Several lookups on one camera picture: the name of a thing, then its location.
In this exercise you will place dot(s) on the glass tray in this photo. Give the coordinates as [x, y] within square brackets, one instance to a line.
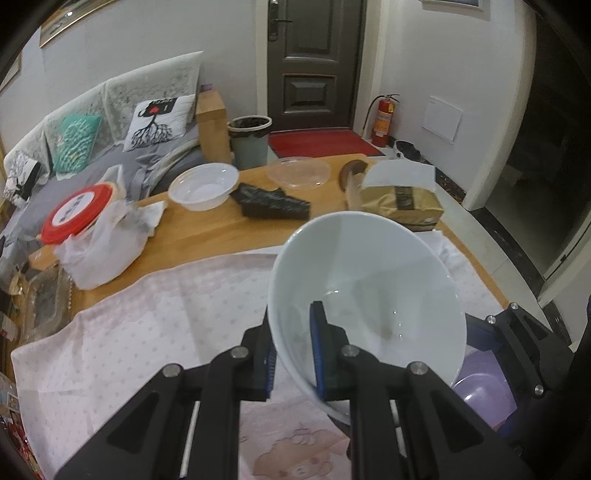
[46, 304]

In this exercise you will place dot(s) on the white ceramic bowl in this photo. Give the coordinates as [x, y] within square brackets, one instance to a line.
[369, 267]

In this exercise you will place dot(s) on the red snack packet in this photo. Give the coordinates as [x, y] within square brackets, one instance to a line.
[11, 438]

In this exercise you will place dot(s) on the white and black helmet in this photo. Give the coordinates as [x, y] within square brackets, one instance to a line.
[406, 151]

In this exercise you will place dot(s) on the pink dotted table cloth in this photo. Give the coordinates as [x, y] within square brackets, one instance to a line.
[152, 323]

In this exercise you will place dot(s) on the purple plate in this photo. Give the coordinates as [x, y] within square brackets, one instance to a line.
[480, 392]

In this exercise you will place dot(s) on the grey sofa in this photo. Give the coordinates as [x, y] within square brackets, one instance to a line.
[92, 180]

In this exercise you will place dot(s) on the dark brown door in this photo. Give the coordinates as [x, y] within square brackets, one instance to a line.
[314, 64]

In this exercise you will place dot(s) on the narrow landscape painting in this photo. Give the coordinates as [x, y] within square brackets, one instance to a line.
[10, 71]

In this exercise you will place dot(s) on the brown paper tissue pack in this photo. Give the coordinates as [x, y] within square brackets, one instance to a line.
[401, 203]

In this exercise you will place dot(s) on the red doormat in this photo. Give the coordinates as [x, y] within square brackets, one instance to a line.
[323, 144]

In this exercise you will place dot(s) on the black foil packet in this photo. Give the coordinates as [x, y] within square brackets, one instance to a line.
[270, 203]

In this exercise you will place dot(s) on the red lidded container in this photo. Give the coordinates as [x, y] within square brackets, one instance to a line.
[78, 210]

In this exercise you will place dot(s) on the white tree print pillow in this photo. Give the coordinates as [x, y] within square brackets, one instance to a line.
[159, 122]

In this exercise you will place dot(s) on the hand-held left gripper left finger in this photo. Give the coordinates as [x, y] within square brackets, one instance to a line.
[267, 376]

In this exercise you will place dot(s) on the red lid container in bag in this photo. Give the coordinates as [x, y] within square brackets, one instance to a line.
[106, 249]

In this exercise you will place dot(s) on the brown round disc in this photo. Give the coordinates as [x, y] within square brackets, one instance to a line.
[353, 170]

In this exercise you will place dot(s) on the mountain canvas picture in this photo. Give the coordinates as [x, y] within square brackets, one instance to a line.
[455, 3]

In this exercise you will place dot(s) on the grey trash bin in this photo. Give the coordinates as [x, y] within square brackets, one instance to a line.
[249, 143]

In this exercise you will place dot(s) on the wide landscape painting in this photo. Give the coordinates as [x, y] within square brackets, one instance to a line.
[69, 21]

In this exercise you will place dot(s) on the black and white pillow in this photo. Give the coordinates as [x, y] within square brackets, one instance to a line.
[23, 177]

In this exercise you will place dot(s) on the white wall panel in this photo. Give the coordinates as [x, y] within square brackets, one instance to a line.
[442, 119]

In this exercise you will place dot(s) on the white lace sofa cover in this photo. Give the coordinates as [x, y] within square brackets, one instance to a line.
[138, 78]

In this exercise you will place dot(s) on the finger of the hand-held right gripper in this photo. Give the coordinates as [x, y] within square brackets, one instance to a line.
[510, 424]
[521, 341]

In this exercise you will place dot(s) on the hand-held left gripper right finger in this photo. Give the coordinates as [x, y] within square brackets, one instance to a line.
[317, 355]

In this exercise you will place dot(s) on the red fire extinguisher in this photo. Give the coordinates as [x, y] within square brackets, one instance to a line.
[383, 122]

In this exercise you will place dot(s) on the teal leaf print pillow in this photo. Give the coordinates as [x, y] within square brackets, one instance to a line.
[76, 141]

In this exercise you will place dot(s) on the clear plastic lid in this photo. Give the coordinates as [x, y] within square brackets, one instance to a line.
[300, 170]

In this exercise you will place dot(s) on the white plastic bowl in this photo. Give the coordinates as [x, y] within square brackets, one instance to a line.
[203, 187]

